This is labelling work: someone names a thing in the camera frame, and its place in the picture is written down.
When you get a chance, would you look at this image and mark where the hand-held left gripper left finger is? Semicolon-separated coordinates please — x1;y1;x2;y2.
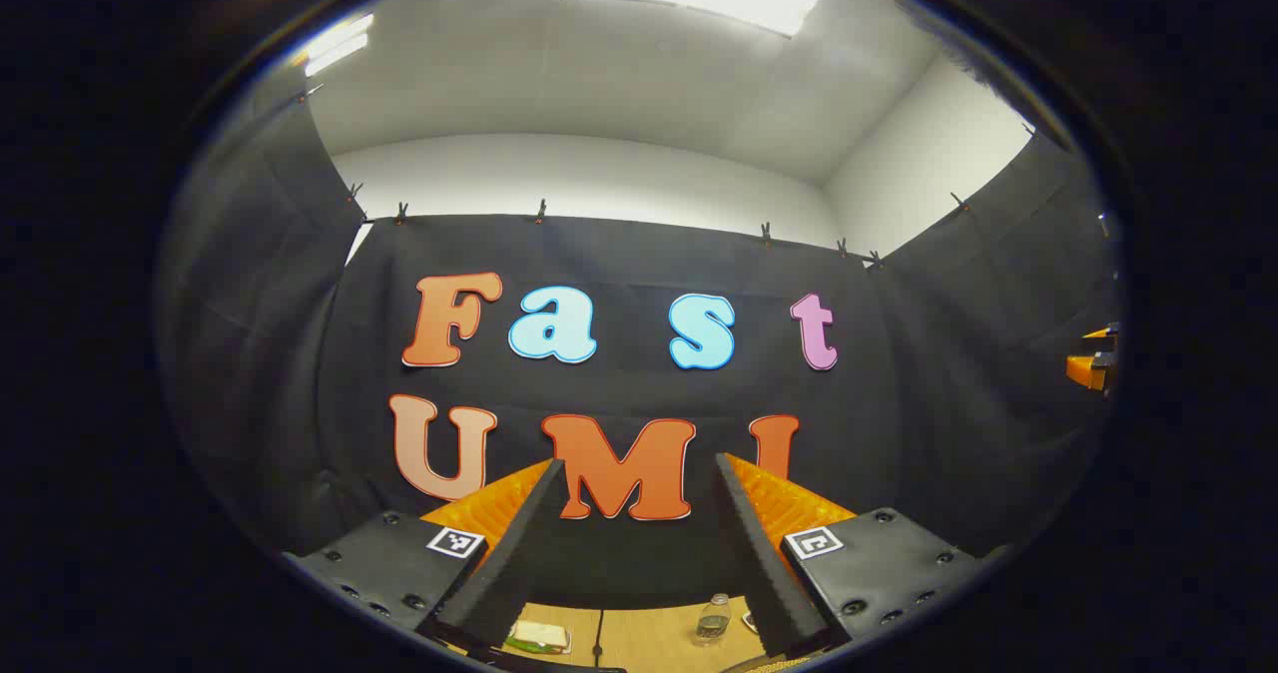
285;458;566;651

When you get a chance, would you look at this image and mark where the sandwich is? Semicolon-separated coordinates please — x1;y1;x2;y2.
502;620;572;655

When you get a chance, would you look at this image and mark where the narrow ceiling light panel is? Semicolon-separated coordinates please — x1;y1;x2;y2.
292;12;375;78

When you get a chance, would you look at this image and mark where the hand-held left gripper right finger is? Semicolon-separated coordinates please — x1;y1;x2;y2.
714;452;1011;657

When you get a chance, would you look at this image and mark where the row of cloth clips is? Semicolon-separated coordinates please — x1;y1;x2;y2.
300;84;1039;273

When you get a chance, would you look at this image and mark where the clear plastic water bottle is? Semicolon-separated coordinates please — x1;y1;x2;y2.
693;593;734;647

